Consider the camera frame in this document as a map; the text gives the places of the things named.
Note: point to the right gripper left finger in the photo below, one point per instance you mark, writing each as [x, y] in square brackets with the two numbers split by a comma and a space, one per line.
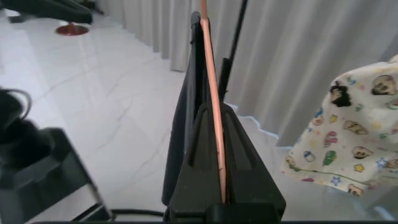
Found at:
[199, 180]

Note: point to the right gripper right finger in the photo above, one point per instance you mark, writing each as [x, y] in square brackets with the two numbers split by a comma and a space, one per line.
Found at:
[252, 180]

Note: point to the dark grey garment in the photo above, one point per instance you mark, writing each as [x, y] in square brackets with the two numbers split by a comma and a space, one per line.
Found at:
[183, 124]

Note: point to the pink clothes hanger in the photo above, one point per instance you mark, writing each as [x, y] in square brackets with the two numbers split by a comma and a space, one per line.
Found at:
[214, 93]

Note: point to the cream printed garment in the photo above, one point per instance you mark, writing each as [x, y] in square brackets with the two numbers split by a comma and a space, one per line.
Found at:
[351, 130]

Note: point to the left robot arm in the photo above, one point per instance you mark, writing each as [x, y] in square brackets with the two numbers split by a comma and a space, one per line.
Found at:
[21, 140]

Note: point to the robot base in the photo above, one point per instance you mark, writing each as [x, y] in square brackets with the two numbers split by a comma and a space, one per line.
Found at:
[46, 186]

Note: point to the black clothes rack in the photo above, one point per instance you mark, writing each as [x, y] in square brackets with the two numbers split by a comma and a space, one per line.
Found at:
[231, 46]

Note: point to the white curtain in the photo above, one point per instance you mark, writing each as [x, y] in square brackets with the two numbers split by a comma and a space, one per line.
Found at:
[295, 62]

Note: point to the red round disc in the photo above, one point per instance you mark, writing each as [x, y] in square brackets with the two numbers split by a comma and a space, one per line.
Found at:
[72, 30]

